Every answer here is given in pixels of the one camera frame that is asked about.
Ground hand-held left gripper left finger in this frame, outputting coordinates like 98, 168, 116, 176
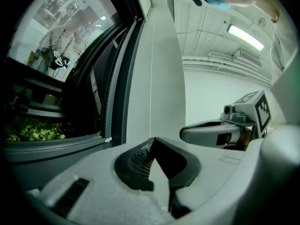
23, 137, 174, 225

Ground white bead pull chain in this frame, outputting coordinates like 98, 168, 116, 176
148, 20, 155, 138

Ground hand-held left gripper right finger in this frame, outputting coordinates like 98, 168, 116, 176
149, 124, 300, 225

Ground dark window frame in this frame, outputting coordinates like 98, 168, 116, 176
0, 0, 146, 168

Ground white ceiling pipes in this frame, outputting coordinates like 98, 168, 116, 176
182, 52, 272, 84

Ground long ceiling light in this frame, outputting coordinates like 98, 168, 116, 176
226, 23, 265, 51

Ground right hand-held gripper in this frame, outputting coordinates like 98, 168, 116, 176
179, 90, 272, 149

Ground white ceiling air conditioner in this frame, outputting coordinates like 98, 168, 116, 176
233, 50, 263, 67

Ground grey window stay bar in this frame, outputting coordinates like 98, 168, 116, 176
90, 66, 103, 119

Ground green leafy plant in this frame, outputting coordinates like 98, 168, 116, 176
6, 122, 66, 142

